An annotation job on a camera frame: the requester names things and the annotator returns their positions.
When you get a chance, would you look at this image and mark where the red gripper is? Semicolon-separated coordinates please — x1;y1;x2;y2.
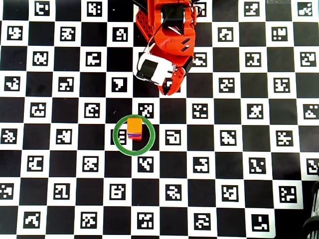
159;56;195;97

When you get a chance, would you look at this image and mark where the orange cube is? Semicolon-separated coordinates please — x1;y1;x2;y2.
127;118;144;133

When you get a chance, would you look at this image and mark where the checkerboard marker mat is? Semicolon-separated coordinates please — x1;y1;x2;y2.
0;0;319;237

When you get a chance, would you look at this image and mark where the black stand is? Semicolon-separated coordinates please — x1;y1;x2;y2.
302;180;319;239

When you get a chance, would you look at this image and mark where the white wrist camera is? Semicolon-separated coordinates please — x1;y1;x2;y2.
133;51;175;87

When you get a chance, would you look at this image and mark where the green ring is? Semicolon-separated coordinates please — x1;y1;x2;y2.
112;114;156;157

